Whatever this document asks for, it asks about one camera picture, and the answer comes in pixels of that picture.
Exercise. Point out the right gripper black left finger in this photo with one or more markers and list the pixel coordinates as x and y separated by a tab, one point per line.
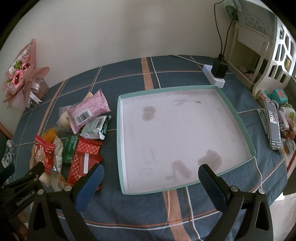
84	189

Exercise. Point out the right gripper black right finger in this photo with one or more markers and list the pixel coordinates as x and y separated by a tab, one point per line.
225	198

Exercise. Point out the small cream cake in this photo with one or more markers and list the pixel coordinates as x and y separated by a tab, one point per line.
45	178

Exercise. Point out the dark red wafer packet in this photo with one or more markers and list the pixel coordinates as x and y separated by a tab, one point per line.
81	164

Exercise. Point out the dark green snack packet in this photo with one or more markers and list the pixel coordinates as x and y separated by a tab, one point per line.
69	149

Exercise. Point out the red patterned packet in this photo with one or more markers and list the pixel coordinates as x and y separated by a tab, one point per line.
89	146

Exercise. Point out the white grey snack packet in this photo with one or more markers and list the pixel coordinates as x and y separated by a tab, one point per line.
57	163

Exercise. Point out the red peanut snack bag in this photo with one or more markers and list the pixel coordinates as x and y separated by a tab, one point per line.
44	152

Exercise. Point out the pale green snack packet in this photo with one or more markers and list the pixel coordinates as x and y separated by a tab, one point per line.
96	129

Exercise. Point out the orange soft bread packet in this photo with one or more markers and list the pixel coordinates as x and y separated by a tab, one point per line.
50	134

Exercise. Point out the crumpled patterned paper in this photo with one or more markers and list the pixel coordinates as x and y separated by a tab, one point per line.
9	155

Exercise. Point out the clear wrapped white bun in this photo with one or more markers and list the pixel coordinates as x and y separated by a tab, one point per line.
63	123

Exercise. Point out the black smartphone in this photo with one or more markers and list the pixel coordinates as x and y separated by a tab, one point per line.
273	126

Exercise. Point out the pink snack packet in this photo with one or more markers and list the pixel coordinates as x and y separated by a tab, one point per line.
87	110

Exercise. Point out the teal rimmed white tray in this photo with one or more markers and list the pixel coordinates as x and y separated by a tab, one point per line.
165	135

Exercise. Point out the beige toast bread packet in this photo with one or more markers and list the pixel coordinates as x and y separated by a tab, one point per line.
89	94

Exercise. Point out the pink paper flower bouquet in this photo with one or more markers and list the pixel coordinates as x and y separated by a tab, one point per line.
25	86

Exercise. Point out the teal toy box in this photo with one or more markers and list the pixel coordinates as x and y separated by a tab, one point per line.
279	96

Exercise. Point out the black power adapter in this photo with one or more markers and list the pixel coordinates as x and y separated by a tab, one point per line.
219	67

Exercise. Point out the white lattice shelf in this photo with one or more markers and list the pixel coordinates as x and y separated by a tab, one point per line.
262	62

